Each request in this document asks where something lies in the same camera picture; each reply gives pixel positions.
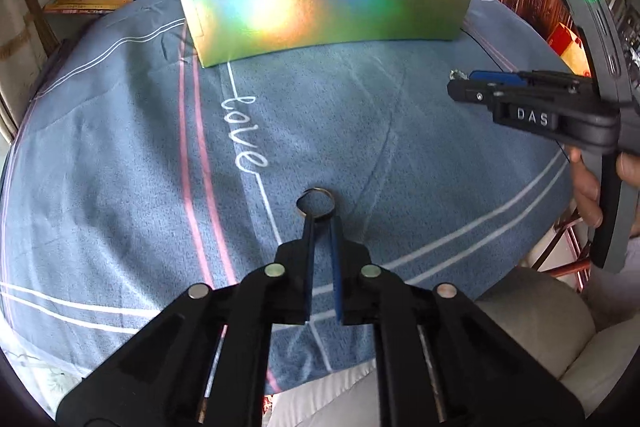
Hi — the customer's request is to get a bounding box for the blue striped blanket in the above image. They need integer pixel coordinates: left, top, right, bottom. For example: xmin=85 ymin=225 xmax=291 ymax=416
xmin=0 ymin=0 xmax=576 ymax=408

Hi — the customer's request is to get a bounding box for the beige curtain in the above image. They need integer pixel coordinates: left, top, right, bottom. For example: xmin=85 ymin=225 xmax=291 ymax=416
xmin=0 ymin=0 xmax=61 ymax=142

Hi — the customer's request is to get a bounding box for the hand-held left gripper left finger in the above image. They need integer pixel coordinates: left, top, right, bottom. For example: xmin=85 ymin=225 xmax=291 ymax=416
xmin=56 ymin=213 xmax=317 ymax=427

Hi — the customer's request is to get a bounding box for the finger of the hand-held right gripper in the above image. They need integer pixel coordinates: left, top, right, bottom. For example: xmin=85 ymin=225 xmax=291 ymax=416
xmin=467 ymin=69 xmax=593 ymax=92
xmin=446 ymin=79 xmax=621 ymax=155

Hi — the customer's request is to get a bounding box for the silver ring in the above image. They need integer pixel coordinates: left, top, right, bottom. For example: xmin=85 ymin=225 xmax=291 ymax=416
xmin=296 ymin=188 xmax=335 ymax=220

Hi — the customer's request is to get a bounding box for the black cable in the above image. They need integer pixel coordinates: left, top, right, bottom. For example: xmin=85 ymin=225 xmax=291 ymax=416
xmin=462 ymin=24 xmax=521 ymax=72

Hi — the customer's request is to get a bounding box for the green holographic box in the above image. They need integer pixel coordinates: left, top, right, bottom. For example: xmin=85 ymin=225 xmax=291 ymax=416
xmin=180 ymin=0 xmax=476 ymax=68

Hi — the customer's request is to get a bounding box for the red metal frame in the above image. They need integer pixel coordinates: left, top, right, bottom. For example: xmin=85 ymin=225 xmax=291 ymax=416
xmin=550 ymin=207 xmax=596 ymax=293

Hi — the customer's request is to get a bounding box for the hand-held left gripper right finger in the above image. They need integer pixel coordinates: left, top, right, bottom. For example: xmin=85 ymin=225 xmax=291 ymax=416
xmin=329 ymin=215 xmax=586 ymax=427

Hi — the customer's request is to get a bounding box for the person's right hand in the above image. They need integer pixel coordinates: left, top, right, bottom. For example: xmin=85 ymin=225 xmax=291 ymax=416
xmin=567 ymin=147 xmax=640 ymax=238

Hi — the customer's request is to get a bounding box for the yellow and red box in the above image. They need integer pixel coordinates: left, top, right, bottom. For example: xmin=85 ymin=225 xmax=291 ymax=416
xmin=545 ymin=22 xmax=591 ymax=75

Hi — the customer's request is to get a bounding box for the beige cushion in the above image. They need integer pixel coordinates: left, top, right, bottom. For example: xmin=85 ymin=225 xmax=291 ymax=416
xmin=270 ymin=267 xmax=640 ymax=427

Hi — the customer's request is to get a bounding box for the grey clothing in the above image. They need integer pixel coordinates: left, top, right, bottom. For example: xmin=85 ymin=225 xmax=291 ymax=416
xmin=585 ymin=232 xmax=640 ymax=333

